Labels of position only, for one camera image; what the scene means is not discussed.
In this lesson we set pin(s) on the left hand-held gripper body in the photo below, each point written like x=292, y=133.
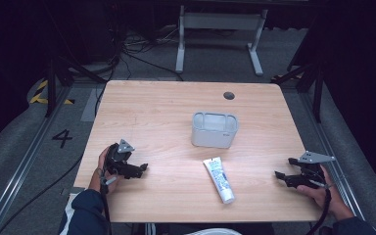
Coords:
x=115, y=161

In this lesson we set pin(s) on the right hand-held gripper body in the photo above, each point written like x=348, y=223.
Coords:
x=310, y=173

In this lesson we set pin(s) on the person's left hand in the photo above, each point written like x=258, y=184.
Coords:
x=98, y=178

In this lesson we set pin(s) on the person's right hand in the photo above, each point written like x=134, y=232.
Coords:
x=333, y=199

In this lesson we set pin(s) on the white table leg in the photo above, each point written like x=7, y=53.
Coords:
x=150, y=229

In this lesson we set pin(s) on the white toothpaste tube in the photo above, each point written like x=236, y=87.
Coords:
x=220, y=179

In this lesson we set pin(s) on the black metal stand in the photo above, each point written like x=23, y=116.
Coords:
x=318, y=94
x=50, y=88

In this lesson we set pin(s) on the white plastic holder box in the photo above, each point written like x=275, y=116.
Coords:
x=213, y=135

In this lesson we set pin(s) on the white round object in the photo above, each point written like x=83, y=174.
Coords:
x=213, y=232

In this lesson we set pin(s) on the round grey table grommet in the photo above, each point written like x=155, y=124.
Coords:
x=228, y=95

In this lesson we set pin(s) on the yellow black hazard tape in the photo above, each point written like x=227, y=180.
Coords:
x=37, y=97

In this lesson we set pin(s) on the aluminium floor rail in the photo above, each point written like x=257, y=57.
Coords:
x=326, y=137
x=19, y=173

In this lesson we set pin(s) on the white metal stand frame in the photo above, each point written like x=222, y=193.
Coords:
x=222, y=21

